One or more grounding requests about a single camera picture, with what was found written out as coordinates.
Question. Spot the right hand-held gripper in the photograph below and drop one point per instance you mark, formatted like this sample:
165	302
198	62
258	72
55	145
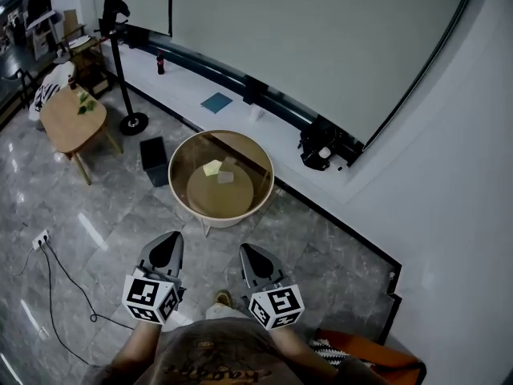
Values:
276	307

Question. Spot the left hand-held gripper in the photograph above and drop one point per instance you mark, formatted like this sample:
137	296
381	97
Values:
150	295

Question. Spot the yellow paper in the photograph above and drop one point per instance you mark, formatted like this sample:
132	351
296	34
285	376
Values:
211	168

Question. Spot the black waste bin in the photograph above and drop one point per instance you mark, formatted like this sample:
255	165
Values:
154	155

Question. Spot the person's right forearm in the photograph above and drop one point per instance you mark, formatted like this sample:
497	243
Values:
296	351

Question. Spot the person's left forearm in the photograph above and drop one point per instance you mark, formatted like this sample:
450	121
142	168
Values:
136	347

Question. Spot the round glass-top side table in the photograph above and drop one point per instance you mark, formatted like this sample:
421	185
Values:
188	159

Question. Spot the person's light trousers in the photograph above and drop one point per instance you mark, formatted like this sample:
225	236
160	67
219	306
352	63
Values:
224	313

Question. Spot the person's brown shirt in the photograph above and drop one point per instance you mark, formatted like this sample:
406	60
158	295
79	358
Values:
216	355

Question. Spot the crumpled white paper piece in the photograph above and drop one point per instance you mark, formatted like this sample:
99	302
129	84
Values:
230	161

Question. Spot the black white striped cushion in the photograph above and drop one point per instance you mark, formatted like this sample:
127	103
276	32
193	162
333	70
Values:
328	351

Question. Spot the white power strip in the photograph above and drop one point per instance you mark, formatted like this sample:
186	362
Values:
41	240

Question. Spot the small white cup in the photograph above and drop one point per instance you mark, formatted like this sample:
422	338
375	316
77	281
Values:
325	152

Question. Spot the black bag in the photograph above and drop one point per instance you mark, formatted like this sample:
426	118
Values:
316	143

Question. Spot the orange sofa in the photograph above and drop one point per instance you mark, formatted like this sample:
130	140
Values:
380	351

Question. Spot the small white box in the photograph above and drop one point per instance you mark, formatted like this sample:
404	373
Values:
257	114

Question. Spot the teal notebook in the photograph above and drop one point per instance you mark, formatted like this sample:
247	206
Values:
216	102

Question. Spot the wooden side table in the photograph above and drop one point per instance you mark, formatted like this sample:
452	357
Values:
68	122

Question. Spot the green leaf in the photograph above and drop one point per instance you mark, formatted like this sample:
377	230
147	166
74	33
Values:
81	110
91	105
83	97

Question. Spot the black screen housing bar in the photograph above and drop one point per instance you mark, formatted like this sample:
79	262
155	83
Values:
224	72

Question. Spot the dark cola bottle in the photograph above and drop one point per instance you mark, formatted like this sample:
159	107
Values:
160	62

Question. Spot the small dark bottle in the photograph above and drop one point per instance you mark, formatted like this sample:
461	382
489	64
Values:
72	82

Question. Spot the black white patterned cloth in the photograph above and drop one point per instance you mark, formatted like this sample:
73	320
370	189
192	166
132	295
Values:
50	90

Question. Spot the black coat rack stand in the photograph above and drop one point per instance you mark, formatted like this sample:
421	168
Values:
116	54

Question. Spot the wooden chair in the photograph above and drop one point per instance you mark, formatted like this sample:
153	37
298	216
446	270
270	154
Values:
86	60

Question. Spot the white plate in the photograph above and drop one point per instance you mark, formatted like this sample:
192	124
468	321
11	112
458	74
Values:
78	41

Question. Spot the white projection screen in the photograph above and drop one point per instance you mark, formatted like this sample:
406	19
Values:
300	34

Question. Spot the cardboard box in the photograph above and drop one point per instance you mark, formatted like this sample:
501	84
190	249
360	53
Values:
70	21

